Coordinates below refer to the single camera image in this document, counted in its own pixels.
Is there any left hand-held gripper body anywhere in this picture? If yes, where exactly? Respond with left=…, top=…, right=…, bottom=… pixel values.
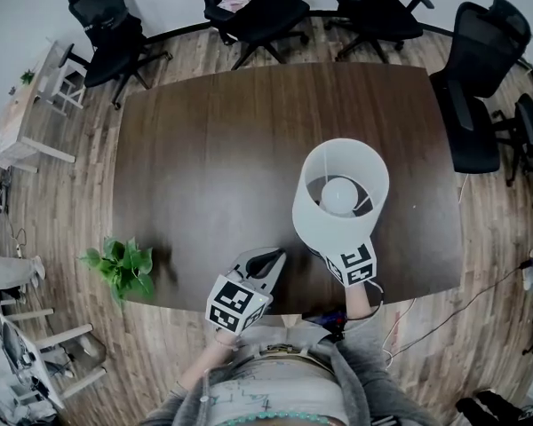
left=205, top=259, right=274, bottom=335

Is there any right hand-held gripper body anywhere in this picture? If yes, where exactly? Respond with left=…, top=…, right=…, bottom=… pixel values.
left=323, top=240, right=378, bottom=288

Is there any white table lamp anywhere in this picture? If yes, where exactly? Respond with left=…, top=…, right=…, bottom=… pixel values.
left=291, top=138, right=391, bottom=264

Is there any person's right forearm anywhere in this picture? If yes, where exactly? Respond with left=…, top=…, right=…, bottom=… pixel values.
left=345, top=284, right=378, bottom=321

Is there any person's left forearm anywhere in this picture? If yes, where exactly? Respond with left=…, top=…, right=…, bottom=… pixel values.
left=179, top=329, right=242, bottom=385

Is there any gold buckle belt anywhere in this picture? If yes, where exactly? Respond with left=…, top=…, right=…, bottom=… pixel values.
left=259, top=343, right=330, bottom=359

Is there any person's white printed shirt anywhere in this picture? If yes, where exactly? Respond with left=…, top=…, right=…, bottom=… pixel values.
left=208, top=348, right=352, bottom=421

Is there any person's grey cardigan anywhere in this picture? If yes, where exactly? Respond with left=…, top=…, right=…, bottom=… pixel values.
left=139, top=321, right=432, bottom=426

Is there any green plant in white pot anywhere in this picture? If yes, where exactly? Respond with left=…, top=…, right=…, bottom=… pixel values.
left=78, top=236, right=155, bottom=311

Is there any white workbench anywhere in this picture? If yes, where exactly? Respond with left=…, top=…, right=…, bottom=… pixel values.
left=0, top=308, right=108, bottom=421

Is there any black mesh office chair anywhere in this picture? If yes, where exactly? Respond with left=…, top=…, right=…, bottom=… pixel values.
left=60, top=0, right=175, bottom=111
left=322, top=0, right=436, bottom=64
left=428, top=0, right=533, bottom=176
left=176, top=0, right=312, bottom=71
left=491, top=91, right=533, bottom=210

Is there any white stool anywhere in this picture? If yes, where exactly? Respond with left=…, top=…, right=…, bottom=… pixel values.
left=37, top=62, right=89, bottom=118

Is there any pink crumpled cloth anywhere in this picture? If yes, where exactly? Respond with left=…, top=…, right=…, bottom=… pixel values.
left=216, top=0, right=252, bottom=13

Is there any light wooden white-legged table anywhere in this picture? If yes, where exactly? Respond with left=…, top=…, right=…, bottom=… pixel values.
left=0, top=40, right=90, bottom=175

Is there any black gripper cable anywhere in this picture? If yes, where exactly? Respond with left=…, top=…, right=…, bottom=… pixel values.
left=363, top=280, right=386, bottom=323

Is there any green bead necklace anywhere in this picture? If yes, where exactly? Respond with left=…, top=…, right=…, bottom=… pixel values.
left=217, top=408, right=352, bottom=426

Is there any long black floor cable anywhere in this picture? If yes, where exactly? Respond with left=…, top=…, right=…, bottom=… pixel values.
left=384, top=257, right=533, bottom=366

